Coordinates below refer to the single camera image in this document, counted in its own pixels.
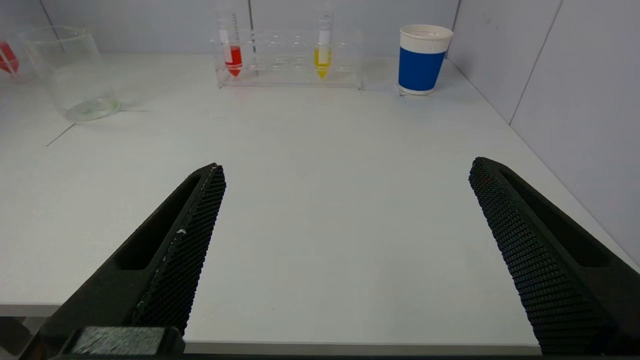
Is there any white labelled red pigment tube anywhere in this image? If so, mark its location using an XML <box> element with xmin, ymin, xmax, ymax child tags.
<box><xmin>216</xmin><ymin>2</ymin><xmax>244</xmax><ymax>79</ymax></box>

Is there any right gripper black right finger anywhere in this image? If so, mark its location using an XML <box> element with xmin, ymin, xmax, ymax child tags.
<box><xmin>468</xmin><ymin>156</ymin><xmax>640</xmax><ymax>357</ymax></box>

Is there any red pigment test tube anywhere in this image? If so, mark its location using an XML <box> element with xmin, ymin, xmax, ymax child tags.
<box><xmin>0</xmin><ymin>41</ymin><xmax>21</xmax><ymax>76</ymax></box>

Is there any blue white paper cup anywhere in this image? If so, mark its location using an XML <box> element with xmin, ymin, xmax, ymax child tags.
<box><xmin>397</xmin><ymin>24</ymin><xmax>455</xmax><ymax>97</ymax></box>

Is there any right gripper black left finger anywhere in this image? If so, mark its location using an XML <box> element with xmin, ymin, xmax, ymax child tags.
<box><xmin>20</xmin><ymin>162</ymin><xmax>227</xmax><ymax>360</ymax></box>

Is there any clear glass beaker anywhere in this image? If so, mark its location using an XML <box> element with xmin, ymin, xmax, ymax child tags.
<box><xmin>20</xmin><ymin>25</ymin><xmax>121</xmax><ymax>123</ymax></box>

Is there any yellow pigment test tube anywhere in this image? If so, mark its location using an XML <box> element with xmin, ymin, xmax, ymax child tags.
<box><xmin>313</xmin><ymin>2</ymin><xmax>335</xmax><ymax>81</ymax></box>

